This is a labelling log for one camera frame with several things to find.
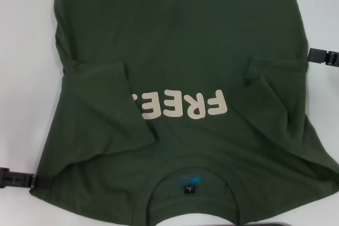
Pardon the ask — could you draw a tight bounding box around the dark green FREE! t-shirt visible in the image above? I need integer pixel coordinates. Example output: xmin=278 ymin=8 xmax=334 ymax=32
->
xmin=28 ymin=0 xmax=339 ymax=226

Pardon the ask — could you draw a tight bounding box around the dark robot torso edge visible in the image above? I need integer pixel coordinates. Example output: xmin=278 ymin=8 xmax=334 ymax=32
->
xmin=218 ymin=221 xmax=301 ymax=226

